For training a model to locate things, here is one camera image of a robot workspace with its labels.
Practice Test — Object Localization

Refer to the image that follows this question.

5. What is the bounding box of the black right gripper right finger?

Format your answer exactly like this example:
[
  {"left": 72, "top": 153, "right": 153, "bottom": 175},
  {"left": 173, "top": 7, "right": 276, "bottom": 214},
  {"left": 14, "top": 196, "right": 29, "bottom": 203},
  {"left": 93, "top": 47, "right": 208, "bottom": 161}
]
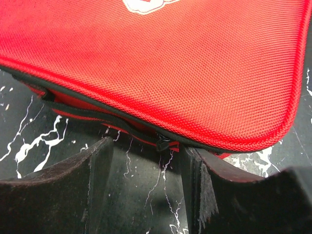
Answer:
[{"left": 179, "top": 146, "right": 312, "bottom": 234}]

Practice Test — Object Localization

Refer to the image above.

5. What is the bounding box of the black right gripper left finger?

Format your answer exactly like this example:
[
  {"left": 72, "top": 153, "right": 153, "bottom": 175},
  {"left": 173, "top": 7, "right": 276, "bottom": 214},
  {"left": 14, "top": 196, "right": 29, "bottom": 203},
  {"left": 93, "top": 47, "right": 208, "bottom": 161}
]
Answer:
[{"left": 0, "top": 137, "right": 114, "bottom": 234}]

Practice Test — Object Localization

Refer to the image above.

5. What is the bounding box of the red black medicine case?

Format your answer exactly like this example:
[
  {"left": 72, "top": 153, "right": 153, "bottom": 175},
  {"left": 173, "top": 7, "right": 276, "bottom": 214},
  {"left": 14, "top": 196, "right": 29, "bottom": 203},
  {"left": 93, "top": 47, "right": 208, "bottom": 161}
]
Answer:
[{"left": 0, "top": 0, "right": 312, "bottom": 155}]

